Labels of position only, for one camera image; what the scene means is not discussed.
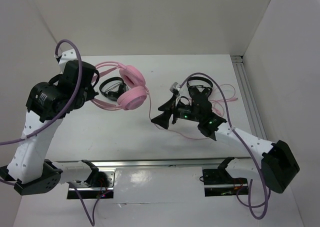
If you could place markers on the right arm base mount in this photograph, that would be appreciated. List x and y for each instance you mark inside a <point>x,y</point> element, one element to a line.
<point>217,184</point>

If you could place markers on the pink headphones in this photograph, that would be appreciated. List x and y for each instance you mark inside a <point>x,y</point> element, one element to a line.
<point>128,90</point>

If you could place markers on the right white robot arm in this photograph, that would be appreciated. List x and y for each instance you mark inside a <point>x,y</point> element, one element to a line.
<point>275,162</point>

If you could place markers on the aluminium side rail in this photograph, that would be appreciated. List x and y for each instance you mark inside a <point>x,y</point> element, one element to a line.
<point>250,104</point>

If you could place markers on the left black headphones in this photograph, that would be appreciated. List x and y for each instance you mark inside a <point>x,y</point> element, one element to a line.
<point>113,88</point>

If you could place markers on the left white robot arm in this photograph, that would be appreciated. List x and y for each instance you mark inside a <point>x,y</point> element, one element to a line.
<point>29,171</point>

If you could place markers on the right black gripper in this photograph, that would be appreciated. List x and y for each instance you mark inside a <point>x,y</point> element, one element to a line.
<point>168,107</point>

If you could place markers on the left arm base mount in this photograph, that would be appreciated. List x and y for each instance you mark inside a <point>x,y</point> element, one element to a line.
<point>103,186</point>

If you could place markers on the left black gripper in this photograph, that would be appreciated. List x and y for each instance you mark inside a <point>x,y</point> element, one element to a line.
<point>91,93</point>

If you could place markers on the black headphones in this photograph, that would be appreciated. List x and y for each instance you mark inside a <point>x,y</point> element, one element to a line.
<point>200,80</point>
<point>113,88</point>

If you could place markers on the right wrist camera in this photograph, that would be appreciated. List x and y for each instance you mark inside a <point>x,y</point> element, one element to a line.
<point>175,89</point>

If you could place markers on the right black headphones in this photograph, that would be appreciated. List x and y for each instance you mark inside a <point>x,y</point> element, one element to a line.
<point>200,80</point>

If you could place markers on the aluminium front rail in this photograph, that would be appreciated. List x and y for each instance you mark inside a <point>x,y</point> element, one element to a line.
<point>158,163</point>

